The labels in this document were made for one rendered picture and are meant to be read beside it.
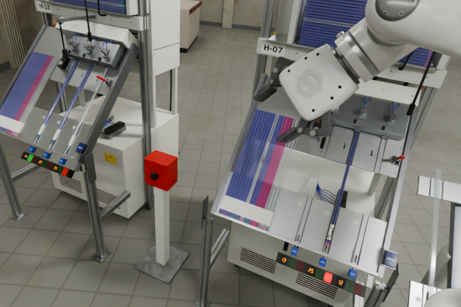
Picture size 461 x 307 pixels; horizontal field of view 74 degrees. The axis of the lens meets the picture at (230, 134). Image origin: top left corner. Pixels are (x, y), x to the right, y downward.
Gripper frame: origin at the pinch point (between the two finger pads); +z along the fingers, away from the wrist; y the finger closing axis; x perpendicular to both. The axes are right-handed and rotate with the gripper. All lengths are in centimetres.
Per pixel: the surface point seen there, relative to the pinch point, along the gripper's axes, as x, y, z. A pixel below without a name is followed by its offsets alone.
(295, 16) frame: 68, -55, -6
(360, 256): 74, 39, 23
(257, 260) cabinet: 109, 27, 90
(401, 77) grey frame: 91, -14, -25
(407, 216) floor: 242, 52, 27
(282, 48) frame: 76, -51, 7
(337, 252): 72, 35, 29
